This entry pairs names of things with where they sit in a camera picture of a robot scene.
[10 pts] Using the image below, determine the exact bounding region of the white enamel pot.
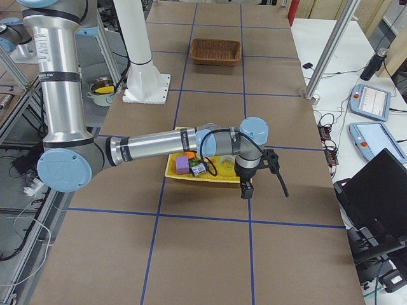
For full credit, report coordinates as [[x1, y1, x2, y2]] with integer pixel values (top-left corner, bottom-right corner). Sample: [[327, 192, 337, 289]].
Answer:
[[86, 77, 115, 107]]

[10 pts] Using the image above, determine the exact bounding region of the black water bottle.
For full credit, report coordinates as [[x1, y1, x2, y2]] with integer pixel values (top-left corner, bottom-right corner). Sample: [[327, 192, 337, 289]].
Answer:
[[360, 48, 389, 81]]

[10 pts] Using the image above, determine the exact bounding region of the white loose cable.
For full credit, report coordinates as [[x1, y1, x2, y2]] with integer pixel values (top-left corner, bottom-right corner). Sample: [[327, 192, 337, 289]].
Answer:
[[12, 190, 53, 280]]

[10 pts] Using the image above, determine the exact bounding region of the yellow clear tape roll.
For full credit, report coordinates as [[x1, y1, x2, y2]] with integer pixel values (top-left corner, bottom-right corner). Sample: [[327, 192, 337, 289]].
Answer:
[[217, 155, 236, 178]]

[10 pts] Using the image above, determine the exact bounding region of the yellow woven basket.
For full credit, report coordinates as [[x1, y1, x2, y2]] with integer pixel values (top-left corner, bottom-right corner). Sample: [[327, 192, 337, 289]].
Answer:
[[165, 127, 239, 184]]

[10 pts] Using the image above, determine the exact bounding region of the black power adapter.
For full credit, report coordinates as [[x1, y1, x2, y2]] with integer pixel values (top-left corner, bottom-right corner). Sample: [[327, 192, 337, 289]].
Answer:
[[11, 156, 32, 174]]

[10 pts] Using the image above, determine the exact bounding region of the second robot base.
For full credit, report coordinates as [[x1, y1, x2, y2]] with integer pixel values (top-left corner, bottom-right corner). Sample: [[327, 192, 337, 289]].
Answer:
[[1, 17, 38, 64]]

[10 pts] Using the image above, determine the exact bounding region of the orange toy carrot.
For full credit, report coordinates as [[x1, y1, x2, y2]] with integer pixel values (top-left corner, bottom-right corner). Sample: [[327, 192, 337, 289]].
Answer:
[[184, 152, 196, 159]]

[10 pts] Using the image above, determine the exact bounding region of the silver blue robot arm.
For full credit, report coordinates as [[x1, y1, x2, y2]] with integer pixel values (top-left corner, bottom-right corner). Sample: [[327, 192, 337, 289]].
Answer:
[[21, 1, 279, 199]]

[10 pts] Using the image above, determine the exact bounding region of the white central pedestal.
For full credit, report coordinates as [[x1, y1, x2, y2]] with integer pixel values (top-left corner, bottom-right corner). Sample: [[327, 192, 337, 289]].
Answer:
[[114, 0, 171, 104]]

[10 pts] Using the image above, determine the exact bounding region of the brown wicker basket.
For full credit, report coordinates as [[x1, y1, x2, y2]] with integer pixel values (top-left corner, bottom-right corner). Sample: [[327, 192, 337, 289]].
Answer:
[[190, 38, 242, 67]]

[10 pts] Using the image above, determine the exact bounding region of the green toy leaf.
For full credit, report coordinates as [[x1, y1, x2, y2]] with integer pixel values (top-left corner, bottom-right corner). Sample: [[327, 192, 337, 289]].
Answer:
[[189, 159, 199, 167]]

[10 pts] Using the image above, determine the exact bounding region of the aluminium side frame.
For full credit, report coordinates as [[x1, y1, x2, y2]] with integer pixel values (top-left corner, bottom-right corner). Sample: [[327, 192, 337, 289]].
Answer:
[[1, 51, 72, 304]]

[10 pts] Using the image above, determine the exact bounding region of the far teach pendant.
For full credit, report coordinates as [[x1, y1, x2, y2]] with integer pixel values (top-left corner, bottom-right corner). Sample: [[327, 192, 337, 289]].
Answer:
[[349, 84, 391, 121]]

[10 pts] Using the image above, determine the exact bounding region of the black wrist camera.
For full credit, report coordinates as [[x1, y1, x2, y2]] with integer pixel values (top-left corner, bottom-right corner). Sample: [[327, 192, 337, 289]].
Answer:
[[262, 149, 280, 175]]

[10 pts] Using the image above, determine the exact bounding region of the black orange circuit board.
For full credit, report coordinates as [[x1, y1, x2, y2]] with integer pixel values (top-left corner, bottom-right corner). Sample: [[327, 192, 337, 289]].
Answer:
[[317, 124, 338, 167]]

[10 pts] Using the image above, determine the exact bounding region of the teach pendant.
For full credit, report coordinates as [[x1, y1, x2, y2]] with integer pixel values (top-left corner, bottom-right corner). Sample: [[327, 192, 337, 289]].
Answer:
[[348, 122, 406, 164], [349, 84, 391, 121]]

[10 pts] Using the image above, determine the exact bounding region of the aluminium frame post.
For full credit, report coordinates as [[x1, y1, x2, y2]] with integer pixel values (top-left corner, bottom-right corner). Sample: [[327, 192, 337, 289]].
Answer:
[[304, 0, 361, 105]]

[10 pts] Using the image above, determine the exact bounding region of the black laptop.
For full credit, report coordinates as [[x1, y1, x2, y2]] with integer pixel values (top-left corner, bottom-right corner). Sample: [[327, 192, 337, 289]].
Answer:
[[334, 149, 406, 264]]

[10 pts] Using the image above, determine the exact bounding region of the dark blue labelled can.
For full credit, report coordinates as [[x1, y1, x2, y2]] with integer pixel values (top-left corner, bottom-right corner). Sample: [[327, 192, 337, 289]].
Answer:
[[190, 163, 207, 177]]

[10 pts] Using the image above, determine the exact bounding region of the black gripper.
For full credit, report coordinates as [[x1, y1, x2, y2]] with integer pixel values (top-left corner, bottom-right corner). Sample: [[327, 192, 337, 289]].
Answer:
[[234, 163, 256, 199]]

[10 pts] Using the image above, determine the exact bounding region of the near teach pendant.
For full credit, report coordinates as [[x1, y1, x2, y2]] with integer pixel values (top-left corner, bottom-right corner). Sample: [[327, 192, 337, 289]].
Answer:
[[348, 122, 406, 164]]

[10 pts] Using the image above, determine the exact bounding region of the purple foam block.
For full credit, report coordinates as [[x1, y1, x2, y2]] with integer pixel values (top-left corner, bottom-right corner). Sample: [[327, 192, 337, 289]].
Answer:
[[175, 156, 190, 175]]

